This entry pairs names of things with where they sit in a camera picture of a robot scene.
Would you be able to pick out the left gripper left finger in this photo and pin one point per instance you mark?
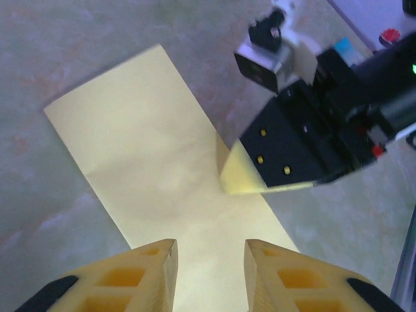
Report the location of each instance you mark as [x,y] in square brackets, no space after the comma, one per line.
[130,279]

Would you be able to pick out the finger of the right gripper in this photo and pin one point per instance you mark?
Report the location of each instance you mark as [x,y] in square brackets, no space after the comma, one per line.
[282,143]
[318,183]

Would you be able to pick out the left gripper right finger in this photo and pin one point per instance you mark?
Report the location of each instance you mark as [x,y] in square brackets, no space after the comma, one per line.
[292,279]

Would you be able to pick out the yellow paper sheet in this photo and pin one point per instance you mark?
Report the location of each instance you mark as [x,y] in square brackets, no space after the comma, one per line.
[146,146]

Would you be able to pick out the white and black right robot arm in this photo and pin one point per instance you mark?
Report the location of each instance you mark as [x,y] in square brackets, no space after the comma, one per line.
[406,131]

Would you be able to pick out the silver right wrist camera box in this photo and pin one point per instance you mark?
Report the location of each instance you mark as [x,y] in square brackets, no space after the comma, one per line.
[260,68]

